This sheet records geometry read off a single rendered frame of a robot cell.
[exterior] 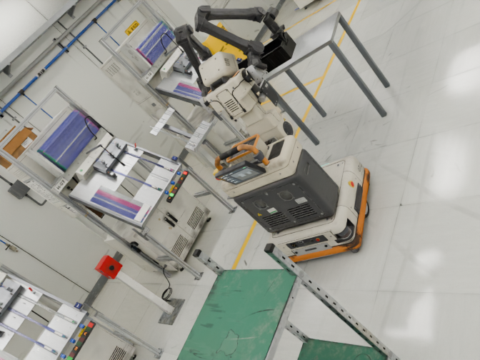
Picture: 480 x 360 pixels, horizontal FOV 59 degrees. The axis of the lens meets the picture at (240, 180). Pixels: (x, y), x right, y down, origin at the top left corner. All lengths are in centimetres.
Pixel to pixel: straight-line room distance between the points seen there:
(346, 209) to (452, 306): 80
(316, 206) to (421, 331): 86
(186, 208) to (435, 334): 263
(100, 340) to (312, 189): 218
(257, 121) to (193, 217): 177
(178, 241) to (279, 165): 196
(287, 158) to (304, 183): 18
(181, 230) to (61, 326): 138
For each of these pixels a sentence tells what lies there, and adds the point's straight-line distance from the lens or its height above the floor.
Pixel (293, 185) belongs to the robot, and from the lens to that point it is 247.
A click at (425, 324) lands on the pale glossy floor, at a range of 233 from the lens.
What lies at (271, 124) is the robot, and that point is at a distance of 271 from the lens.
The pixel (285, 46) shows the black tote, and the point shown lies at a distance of 284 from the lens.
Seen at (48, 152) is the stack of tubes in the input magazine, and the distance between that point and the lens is 387.
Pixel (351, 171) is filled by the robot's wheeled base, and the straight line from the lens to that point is 289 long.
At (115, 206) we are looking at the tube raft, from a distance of 370.
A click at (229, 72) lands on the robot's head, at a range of 260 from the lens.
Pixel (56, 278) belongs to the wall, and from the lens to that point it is 536.
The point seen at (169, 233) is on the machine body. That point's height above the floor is 33.
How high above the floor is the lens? 188
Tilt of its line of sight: 25 degrees down
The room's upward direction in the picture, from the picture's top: 46 degrees counter-clockwise
